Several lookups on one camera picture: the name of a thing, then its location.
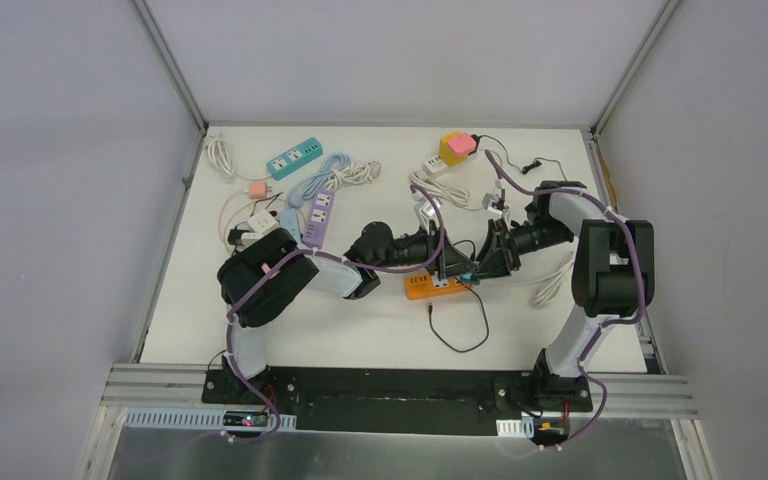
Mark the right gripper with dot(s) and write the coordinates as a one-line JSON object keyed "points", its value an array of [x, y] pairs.
{"points": [[500, 254]]}

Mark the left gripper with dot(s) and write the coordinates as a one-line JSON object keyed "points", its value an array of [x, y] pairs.
{"points": [[438, 254]]}

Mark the teal plug adapter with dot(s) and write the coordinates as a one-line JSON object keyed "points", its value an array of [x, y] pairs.
{"points": [[469, 279]]}

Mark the orange power strip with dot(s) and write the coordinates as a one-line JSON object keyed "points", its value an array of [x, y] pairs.
{"points": [[425, 286]]}

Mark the purple power strip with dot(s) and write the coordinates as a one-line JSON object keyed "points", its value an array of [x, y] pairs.
{"points": [[318, 219]]}

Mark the white cube socket adapter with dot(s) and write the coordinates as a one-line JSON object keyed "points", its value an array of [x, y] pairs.
{"points": [[260, 224]]}

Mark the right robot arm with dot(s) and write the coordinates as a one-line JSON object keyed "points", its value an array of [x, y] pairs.
{"points": [[612, 280]]}

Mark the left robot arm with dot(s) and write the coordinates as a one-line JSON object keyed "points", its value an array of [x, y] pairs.
{"points": [[260, 281]]}

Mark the yellow pink cube socket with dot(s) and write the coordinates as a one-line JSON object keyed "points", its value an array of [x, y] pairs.
{"points": [[456, 147]]}

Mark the small pink plug charger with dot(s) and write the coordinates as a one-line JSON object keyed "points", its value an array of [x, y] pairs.
{"points": [[258, 190]]}

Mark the white usb power strip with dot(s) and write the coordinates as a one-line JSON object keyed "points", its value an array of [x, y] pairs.
{"points": [[434, 166]]}

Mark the light blue power strip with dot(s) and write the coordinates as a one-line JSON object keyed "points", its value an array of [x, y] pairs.
{"points": [[289, 219]]}

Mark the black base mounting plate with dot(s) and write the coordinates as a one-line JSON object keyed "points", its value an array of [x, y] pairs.
{"points": [[431, 402]]}

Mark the teal power strip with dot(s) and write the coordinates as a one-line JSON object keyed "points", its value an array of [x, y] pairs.
{"points": [[294, 159]]}

